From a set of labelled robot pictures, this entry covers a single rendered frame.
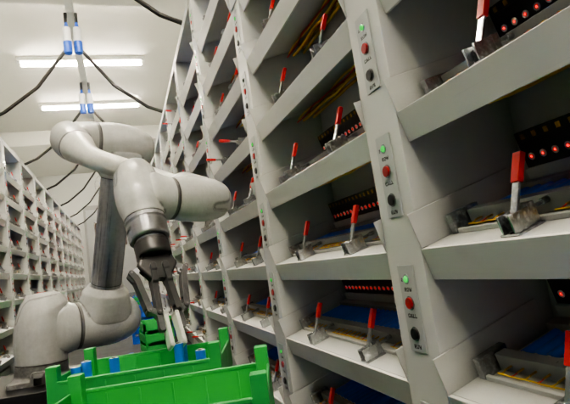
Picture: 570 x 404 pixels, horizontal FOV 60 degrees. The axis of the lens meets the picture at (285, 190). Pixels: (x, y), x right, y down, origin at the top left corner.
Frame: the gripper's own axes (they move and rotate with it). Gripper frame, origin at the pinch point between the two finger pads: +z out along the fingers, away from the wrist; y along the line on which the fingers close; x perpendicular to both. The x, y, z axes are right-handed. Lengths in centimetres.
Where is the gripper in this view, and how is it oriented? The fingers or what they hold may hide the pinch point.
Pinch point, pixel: (173, 329)
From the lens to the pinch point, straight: 104.5
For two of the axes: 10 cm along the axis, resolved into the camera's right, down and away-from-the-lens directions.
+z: 3.5, 8.1, -4.7
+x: 4.1, -5.8, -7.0
